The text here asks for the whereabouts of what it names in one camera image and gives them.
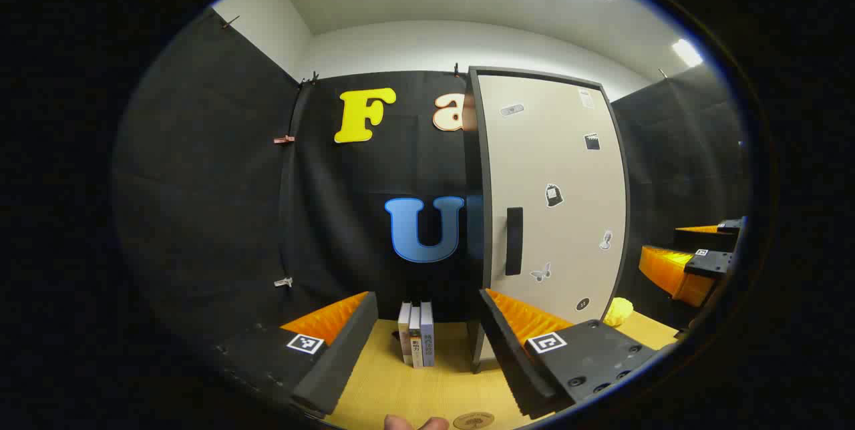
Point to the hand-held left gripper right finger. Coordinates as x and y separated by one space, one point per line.
511 356

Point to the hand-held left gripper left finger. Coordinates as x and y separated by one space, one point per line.
340 356

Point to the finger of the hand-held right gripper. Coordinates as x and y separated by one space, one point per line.
668 273
705 241

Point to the beige cabinet door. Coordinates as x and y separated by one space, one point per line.
554 149

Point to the dark grey cabinet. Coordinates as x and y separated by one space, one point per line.
475 216

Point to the yellow sponge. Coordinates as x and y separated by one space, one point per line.
619 312

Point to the white book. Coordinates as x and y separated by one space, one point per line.
404 333

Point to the beige and yellow book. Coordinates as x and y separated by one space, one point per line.
415 343

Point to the white clip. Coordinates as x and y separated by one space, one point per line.
283 281

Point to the small ceiling light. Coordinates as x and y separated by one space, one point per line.
687 53

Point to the black backdrop cloth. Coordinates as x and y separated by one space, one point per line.
220 183

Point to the orange clip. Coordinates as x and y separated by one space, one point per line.
284 139

